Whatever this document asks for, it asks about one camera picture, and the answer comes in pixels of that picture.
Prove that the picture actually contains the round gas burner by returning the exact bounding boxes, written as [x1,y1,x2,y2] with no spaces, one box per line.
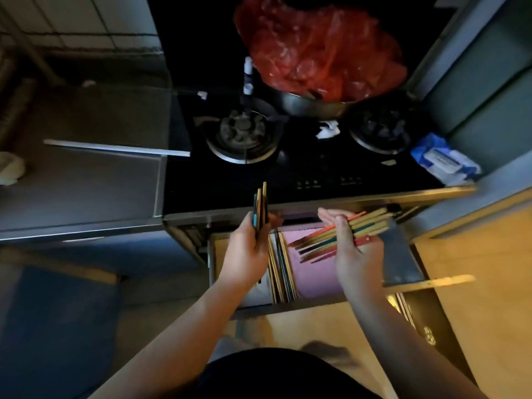
[206,108,285,165]
[347,105,415,156]

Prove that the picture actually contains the steel kitchen drawer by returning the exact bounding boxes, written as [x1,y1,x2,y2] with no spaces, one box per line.
[207,222,429,320]

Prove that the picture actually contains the person's right hand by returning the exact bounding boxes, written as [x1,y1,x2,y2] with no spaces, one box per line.
[318,207,386,300]

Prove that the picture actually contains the red plastic bag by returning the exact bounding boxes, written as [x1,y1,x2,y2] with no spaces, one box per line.
[232,0,408,104]

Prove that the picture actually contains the steel pan black handle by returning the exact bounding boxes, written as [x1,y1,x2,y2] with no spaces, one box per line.
[172,85,375,121]

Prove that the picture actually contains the grey shorts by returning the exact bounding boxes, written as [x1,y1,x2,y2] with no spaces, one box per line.
[212,324,362,370]

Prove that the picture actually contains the row of chopsticks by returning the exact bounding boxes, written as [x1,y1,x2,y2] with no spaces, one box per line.
[265,232,299,305]

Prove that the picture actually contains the white crumpled tissue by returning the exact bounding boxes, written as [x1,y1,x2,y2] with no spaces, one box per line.
[315,120,341,140]

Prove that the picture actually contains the person's right forearm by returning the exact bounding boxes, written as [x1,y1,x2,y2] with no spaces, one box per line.
[341,285,489,399]

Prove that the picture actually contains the white slim bottle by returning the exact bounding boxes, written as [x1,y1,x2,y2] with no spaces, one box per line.
[242,55,255,96]

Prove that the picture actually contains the person's left forearm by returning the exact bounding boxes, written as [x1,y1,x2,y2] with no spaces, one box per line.
[88,273,257,399]

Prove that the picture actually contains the person's left hand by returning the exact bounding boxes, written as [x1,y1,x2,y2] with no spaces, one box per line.
[217,214,285,290]

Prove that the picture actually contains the black shirt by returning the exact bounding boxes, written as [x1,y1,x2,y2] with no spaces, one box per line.
[182,347,383,399]

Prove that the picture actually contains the blue cabinet door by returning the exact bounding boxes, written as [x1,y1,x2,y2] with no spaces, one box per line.
[0,244,121,399]

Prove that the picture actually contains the blue wet wipes packet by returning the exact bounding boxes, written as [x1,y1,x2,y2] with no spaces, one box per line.
[410,132,483,186]

